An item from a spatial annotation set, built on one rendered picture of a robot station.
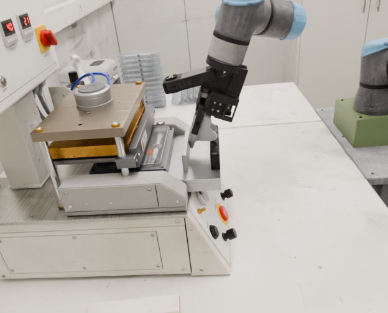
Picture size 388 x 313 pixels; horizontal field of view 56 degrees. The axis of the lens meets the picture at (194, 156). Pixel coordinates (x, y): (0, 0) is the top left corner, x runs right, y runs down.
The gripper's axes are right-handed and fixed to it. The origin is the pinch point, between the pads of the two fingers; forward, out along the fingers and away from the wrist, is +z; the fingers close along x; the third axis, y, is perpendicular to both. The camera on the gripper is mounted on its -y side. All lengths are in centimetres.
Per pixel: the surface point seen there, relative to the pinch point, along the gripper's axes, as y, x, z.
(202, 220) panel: 6.4, -13.0, 11.1
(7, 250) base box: -32.9, -17.0, 28.3
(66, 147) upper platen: -24.6, -10.2, 3.1
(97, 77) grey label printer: -42, 86, 24
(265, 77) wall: 68, 247, 45
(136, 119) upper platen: -13.0, 1.9, -1.1
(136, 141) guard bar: -11.1, -8.8, -1.4
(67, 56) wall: -67, 118, 29
